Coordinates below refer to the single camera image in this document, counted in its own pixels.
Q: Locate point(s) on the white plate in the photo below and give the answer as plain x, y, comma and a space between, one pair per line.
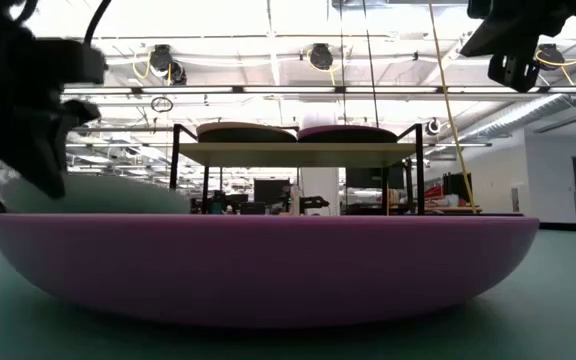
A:
118, 197

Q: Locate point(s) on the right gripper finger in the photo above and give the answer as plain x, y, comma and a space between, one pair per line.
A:
514, 72

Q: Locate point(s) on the purple plate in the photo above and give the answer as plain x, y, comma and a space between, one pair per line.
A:
268, 270
345, 128

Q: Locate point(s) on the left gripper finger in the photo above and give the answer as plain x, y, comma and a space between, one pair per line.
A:
83, 112
38, 160

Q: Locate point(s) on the black monitor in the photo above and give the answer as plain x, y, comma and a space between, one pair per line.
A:
272, 191
368, 177

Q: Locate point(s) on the dark grey plate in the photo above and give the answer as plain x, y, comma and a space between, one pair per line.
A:
243, 136

